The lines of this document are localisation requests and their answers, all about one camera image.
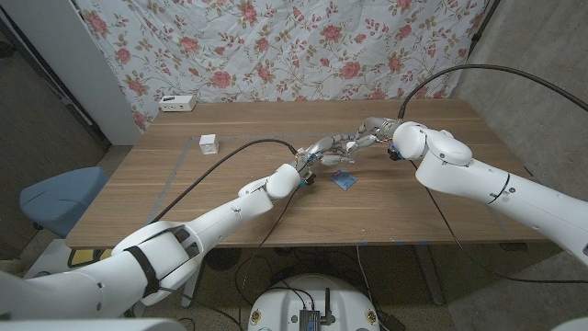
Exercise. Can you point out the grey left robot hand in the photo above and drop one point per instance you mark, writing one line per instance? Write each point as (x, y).
(321, 146)

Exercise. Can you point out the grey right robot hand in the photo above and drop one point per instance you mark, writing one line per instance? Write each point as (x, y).
(379, 128)

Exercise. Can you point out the clear plastic medicine bottle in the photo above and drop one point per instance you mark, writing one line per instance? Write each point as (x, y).
(345, 155)

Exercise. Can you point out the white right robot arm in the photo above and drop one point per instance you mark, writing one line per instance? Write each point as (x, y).
(459, 174)

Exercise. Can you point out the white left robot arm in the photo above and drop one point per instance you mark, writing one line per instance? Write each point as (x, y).
(220, 218)

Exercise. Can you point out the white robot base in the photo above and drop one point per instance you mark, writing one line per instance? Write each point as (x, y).
(285, 303)

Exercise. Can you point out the blue sugar packet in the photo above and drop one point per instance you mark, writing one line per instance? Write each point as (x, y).
(343, 180)

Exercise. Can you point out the white cube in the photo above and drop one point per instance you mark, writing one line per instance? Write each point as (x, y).
(209, 144)

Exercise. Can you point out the floral backdrop cloth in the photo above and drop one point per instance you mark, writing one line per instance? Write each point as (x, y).
(275, 46)

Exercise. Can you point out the black backdrop pole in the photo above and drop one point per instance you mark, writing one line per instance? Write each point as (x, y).
(480, 27)

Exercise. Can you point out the white power strip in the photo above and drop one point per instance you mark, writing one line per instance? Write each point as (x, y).
(177, 103)

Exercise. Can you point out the grey table leg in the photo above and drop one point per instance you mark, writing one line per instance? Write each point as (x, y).
(429, 276)

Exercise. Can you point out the black module with antenna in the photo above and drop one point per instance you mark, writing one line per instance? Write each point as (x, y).
(310, 319)

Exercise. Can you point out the white table leg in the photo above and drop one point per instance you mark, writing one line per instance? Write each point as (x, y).
(190, 294)

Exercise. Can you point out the tall white panel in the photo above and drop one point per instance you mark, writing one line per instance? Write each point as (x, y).
(78, 60)

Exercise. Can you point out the yellow and black floor marker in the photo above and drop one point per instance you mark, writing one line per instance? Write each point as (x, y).
(82, 257)

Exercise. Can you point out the blue padded stool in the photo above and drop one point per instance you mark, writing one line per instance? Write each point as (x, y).
(59, 197)

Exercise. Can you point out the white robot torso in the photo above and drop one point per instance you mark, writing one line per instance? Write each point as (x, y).
(92, 325)

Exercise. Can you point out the white floor plate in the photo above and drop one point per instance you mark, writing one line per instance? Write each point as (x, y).
(46, 257)

